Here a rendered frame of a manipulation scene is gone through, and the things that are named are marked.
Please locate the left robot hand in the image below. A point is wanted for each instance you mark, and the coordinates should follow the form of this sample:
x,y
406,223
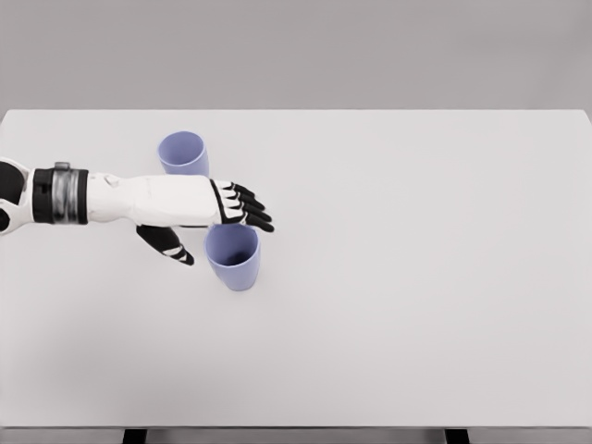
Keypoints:
x,y
180,201

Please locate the lavender plastic cup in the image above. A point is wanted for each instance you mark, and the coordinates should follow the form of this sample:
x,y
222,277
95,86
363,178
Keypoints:
x,y
233,259
180,150

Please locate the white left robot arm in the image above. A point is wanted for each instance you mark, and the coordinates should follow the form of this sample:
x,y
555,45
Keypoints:
x,y
69,196

